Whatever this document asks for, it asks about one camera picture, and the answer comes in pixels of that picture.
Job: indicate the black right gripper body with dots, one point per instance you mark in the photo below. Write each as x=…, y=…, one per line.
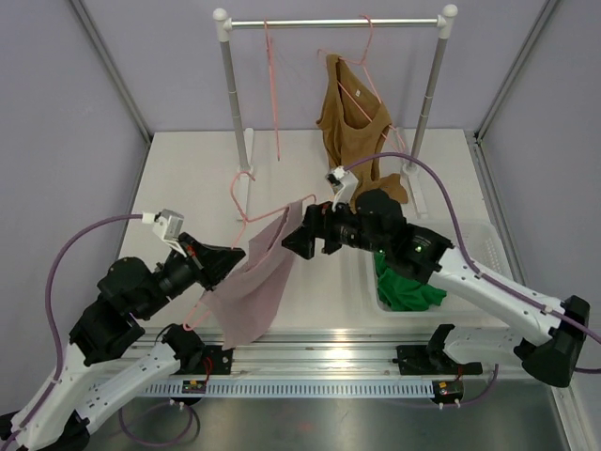
x=341, y=224

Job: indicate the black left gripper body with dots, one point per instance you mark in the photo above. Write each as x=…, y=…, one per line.
x=177, y=274

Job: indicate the pink tank top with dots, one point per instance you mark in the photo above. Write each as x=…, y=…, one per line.
x=246, y=303

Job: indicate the green tank top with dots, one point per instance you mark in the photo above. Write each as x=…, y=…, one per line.
x=400, y=294

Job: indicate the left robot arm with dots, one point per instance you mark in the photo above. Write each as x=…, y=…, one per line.
x=67, y=409

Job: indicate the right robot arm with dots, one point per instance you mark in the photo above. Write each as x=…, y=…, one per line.
x=543, y=334

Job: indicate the pink hanger with brown top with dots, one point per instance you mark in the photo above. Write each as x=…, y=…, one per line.
x=400, y=145

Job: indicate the brown tank top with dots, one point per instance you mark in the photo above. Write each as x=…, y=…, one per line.
x=348, y=138

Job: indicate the white clothes rack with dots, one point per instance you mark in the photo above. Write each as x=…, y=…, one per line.
x=409, y=171

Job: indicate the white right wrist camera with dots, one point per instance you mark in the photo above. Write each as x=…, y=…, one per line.
x=344, y=184

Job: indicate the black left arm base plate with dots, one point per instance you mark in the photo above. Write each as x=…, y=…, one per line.
x=214, y=359

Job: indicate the aluminium mounting rail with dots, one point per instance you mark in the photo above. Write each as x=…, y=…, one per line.
x=336, y=353

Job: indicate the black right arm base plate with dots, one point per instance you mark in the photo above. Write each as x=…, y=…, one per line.
x=419, y=360

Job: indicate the white slotted cable duct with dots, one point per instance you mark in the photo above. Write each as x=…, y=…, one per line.
x=292, y=389

